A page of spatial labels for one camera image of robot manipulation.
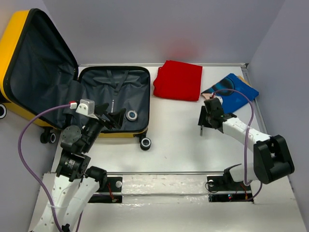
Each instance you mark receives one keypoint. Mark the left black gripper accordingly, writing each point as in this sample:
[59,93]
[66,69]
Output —
[117,117]

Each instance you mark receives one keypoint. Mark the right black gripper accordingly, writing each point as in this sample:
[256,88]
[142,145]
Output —
[202,120]

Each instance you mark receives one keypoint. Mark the blue cartoon print cloth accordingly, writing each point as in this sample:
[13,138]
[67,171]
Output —
[229,88]

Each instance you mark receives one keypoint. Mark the red cloth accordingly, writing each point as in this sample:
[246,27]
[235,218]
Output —
[178,81]

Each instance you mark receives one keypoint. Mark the yellow hard-shell suitcase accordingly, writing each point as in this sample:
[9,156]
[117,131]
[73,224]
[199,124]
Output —
[38,72]

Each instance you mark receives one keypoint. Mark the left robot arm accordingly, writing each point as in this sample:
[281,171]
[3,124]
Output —
[75,182]

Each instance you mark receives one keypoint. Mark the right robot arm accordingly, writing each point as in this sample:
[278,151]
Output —
[271,156]

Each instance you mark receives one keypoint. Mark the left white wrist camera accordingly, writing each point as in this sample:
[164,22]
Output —
[86,107]

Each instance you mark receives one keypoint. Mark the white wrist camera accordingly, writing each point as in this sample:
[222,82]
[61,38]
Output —
[86,107]
[214,96]

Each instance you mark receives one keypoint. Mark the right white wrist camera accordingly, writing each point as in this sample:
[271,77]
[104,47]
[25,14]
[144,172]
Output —
[214,96]

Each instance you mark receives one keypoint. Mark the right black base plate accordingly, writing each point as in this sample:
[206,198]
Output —
[221,192]

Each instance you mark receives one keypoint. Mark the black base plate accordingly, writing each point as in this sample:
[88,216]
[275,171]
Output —
[110,193]
[221,192]

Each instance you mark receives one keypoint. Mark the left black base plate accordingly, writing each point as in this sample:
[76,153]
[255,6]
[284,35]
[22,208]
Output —
[110,193]

